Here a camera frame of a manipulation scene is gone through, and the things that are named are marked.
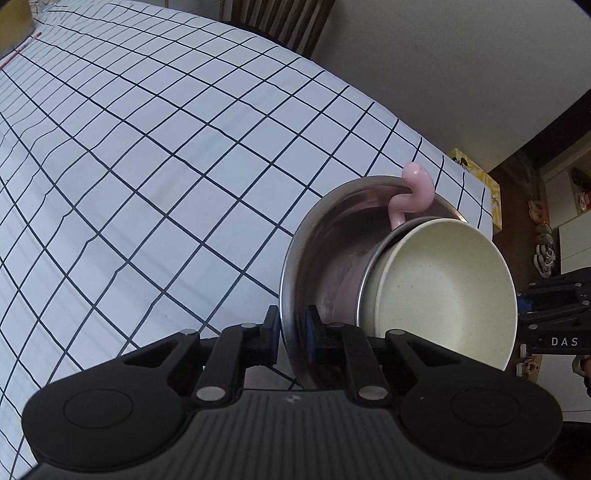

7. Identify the pink pot with steel bowl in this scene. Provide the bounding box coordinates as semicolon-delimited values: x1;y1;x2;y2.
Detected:
329;162;435;327

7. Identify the cream round bowl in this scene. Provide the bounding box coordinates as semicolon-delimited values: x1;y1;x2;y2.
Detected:
358;218;518;370

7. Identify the large stainless steel bowl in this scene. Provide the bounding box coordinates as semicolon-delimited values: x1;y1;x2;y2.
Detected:
278;174;470;391

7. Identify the person's right hand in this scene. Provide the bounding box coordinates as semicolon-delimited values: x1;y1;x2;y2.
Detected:
572;355;591;396

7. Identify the checkered white tablecloth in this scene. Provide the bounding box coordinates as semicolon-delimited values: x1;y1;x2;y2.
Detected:
1;1;493;479

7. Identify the brown wooden chair right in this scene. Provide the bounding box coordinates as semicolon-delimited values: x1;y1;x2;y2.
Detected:
219;0;335;59

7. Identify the red pen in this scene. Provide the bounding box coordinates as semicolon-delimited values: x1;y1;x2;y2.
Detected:
0;31;42;69

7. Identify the gold thermos jug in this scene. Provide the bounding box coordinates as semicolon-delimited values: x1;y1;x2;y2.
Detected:
0;0;35;57

